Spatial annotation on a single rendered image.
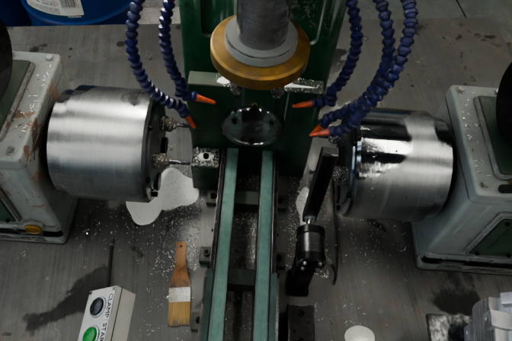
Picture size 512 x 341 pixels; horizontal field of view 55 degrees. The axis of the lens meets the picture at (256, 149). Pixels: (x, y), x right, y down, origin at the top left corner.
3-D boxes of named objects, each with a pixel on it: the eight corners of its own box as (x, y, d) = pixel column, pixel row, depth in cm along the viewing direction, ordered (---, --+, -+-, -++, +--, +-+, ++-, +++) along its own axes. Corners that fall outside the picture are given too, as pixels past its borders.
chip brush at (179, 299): (171, 243, 122) (171, 241, 122) (191, 242, 123) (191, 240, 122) (168, 327, 111) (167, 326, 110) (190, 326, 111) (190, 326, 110)
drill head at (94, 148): (42, 125, 126) (8, 54, 106) (184, 136, 127) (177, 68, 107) (8, 212, 112) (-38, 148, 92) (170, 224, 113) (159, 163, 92)
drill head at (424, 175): (299, 145, 128) (315, 78, 108) (456, 157, 129) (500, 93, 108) (300, 233, 113) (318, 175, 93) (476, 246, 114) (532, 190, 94)
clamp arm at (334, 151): (302, 211, 108) (321, 142, 87) (315, 212, 108) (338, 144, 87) (302, 226, 106) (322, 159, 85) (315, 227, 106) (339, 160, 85)
